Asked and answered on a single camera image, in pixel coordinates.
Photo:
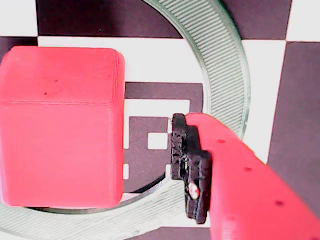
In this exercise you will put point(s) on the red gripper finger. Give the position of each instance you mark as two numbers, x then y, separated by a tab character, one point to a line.
250	195

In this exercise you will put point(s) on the red cube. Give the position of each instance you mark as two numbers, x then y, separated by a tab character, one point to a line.
57	125

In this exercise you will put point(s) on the black white marker mat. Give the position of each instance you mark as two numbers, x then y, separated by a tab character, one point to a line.
155	65

